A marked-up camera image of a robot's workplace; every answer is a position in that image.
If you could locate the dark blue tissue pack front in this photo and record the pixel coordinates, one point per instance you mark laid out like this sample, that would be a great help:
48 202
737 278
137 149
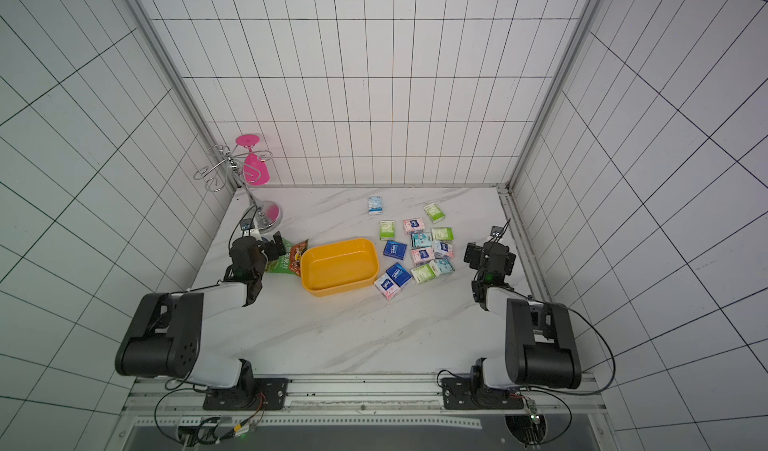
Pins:
399 275

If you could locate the pink white tissue pack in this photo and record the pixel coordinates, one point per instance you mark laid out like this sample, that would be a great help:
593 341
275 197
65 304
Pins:
387 287

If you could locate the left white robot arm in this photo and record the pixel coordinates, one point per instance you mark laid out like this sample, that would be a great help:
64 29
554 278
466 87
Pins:
167 334

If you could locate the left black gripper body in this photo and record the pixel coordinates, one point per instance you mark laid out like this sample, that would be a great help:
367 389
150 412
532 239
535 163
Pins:
271 252

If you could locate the green tissue pack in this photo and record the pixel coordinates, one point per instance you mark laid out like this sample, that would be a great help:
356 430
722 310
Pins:
423 273
434 212
442 234
387 230

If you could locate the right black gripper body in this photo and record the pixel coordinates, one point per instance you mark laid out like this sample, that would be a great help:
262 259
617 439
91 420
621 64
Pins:
475 254

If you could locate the green red chips bag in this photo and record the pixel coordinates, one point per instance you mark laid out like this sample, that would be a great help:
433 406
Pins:
289 262

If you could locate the green tissue pack right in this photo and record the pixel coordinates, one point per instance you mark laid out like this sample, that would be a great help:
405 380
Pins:
442 234

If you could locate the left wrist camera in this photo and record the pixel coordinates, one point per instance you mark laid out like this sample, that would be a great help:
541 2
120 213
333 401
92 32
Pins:
247 225

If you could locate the pink wine glass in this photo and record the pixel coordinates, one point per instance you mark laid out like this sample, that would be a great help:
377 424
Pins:
255 171

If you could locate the chrome glass rack stand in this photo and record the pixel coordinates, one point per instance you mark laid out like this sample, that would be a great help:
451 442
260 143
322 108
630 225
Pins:
227 170

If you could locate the yellow plastic storage box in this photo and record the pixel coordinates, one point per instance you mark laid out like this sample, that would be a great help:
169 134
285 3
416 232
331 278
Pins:
339 267

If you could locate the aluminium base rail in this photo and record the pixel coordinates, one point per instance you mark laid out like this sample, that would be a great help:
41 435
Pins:
336 399

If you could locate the green tissue pack front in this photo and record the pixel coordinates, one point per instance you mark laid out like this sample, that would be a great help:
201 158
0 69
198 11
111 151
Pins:
423 273

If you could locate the green tissue pack far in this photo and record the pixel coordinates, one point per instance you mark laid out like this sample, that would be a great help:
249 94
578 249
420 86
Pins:
434 212

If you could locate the dark blue tissue pack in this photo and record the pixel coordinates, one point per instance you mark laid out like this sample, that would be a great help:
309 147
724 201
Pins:
399 275
395 250

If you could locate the light blue tissue pack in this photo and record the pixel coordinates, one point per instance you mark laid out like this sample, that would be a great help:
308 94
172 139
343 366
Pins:
375 205

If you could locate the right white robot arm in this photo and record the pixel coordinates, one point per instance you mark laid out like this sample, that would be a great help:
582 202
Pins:
539 348

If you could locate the white blue tissue pack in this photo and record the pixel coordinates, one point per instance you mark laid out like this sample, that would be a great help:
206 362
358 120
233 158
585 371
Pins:
443 250

